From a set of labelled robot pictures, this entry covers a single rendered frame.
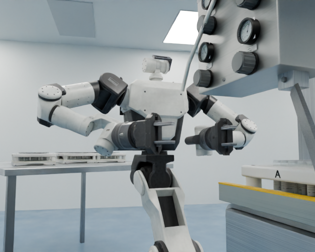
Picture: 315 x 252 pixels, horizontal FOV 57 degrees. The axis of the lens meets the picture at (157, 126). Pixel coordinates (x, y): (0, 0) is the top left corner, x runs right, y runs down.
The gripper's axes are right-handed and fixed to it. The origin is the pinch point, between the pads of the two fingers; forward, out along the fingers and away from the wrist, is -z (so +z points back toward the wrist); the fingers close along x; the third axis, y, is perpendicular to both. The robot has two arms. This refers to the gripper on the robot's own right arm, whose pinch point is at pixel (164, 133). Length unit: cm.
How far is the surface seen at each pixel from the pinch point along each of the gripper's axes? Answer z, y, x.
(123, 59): 316, -311, -170
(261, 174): -34.3, 20.6, 9.7
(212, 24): -27.7, 23.3, -16.9
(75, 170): 88, -35, 15
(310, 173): -42, 26, 9
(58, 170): 90, -25, 15
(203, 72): -25.5, 23.2, -8.6
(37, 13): 317, -139, -191
